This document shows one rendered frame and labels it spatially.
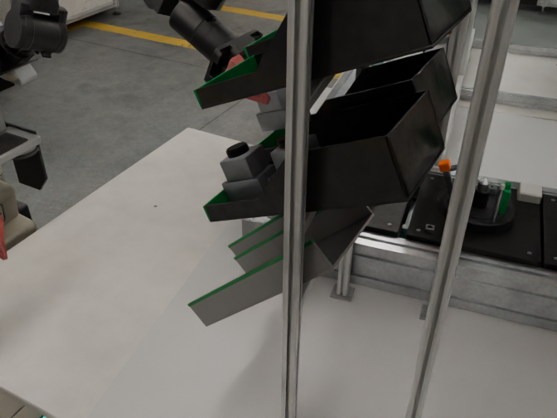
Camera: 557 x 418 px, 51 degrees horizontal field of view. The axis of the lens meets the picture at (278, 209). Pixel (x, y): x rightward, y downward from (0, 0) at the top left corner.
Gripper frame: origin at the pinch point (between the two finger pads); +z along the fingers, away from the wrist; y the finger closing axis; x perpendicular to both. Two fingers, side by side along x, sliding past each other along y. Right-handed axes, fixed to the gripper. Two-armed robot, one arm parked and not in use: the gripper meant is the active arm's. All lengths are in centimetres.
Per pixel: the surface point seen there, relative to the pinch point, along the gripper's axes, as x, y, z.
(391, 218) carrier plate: 23.0, 20.3, 25.6
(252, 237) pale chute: 18.8, -8.9, 11.1
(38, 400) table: 42, -43, 4
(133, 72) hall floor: 249, 196, -183
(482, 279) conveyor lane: 16, 17, 45
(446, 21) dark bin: -31.7, -12.9, 17.3
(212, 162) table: 58, 29, -18
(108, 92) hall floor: 241, 161, -172
